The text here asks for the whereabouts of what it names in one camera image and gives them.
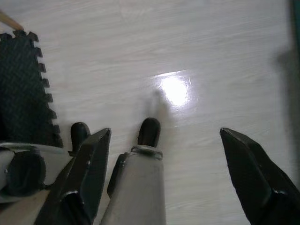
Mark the black right robot foot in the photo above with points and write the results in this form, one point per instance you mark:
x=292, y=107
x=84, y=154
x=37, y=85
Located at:
x=149, y=132

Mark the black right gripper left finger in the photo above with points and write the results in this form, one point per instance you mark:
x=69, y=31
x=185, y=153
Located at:
x=77, y=187

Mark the black interlocking foam mat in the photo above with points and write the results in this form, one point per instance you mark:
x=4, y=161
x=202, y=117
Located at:
x=21, y=82

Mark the black left robot foot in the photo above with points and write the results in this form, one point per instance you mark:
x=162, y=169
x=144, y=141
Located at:
x=79, y=133

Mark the black robot foot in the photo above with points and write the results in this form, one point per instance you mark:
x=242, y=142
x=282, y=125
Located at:
x=149, y=132
x=79, y=133

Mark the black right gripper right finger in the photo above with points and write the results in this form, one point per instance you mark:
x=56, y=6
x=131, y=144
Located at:
x=253, y=178

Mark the light wooden stick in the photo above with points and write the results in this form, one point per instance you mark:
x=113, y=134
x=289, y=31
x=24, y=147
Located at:
x=10, y=20

